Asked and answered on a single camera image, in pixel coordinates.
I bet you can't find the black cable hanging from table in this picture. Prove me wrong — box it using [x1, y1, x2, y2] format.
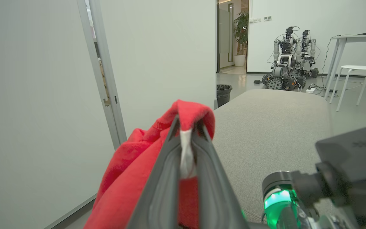
[320, 34, 358, 93]

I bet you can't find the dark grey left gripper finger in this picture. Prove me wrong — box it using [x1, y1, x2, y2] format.
[127, 115, 181, 229]

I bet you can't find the black waste bin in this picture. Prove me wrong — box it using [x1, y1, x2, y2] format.
[216, 84, 233, 108]

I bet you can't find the red garment with white label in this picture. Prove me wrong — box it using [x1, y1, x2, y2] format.
[84, 100, 216, 229]

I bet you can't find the grey fabric sofa seat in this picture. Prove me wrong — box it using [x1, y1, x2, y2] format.
[213, 89, 335, 224]

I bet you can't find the white grey wheeled robot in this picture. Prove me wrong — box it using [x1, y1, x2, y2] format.
[262, 26, 307, 91]
[301, 30, 319, 79]

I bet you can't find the frosted glass door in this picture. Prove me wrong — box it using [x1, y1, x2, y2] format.
[217, 3, 234, 71]

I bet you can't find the green potted plant white pot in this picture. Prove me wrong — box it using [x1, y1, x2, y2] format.
[233, 12, 249, 67]

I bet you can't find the grey aluminium door frame post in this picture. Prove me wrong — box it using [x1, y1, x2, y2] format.
[76, 0, 128, 150]

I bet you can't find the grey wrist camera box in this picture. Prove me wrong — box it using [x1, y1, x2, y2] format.
[315, 127, 366, 194]

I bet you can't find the white table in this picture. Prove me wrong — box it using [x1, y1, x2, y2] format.
[324, 33, 366, 100]

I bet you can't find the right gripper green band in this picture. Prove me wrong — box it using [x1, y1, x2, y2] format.
[192, 122, 358, 229]

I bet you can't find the white round stool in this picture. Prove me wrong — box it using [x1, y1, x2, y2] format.
[329, 65, 366, 115]

